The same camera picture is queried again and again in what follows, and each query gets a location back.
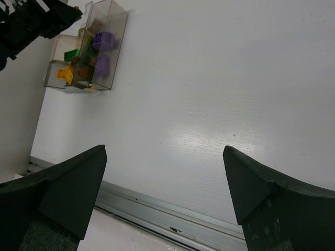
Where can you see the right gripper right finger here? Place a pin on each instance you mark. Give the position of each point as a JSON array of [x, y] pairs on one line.
[[276, 211]]

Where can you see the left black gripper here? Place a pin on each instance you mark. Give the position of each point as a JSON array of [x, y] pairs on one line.
[[24, 21]]

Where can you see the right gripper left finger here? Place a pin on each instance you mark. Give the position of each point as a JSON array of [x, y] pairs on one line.
[[51, 209]]

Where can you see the green lego brick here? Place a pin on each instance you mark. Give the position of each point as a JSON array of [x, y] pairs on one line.
[[88, 49], [69, 55]]

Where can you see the orange lego brick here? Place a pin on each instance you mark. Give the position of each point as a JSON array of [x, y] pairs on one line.
[[69, 73], [61, 74]]

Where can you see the brown lego brick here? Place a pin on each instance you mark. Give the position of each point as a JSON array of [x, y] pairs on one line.
[[95, 26]]

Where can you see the purple round lego piece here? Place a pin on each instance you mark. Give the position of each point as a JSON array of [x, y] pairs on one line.
[[104, 41]]

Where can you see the purple lego brick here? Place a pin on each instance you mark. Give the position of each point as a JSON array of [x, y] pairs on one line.
[[102, 66]]

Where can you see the clear wavy container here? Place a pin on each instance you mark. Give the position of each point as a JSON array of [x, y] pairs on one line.
[[92, 11]]

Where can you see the grey tinted front container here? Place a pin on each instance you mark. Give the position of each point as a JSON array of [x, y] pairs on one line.
[[82, 79]]

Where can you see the clear tall narrow container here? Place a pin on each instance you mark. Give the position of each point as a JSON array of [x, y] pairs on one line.
[[115, 22]]

